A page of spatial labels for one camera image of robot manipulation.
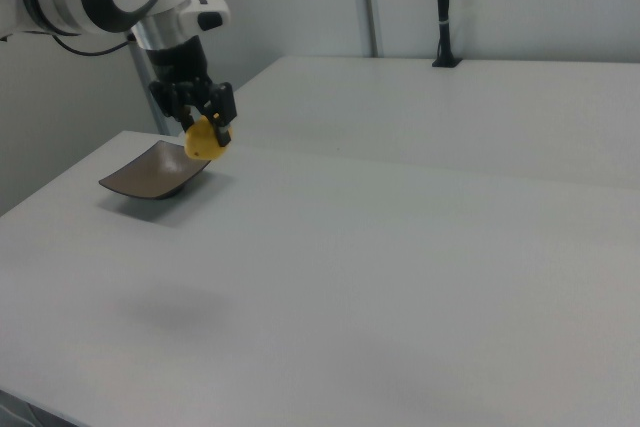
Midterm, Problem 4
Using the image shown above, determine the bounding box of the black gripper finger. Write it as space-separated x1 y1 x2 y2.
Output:
147 79 195 134
199 80 238 146

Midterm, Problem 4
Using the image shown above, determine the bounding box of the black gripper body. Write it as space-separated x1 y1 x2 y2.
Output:
146 35 215 94

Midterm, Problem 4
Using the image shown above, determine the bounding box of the yellow lemon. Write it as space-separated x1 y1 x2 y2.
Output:
183 114 232 162

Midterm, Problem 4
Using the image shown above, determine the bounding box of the brown square ceramic plate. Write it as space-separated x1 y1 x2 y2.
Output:
98 140 212 201

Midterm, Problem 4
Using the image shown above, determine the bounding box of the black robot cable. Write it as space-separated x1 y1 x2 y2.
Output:
51 30 137 57

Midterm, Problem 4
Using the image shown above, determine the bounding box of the black camera pole with base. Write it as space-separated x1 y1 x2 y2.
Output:
431 0 464 69

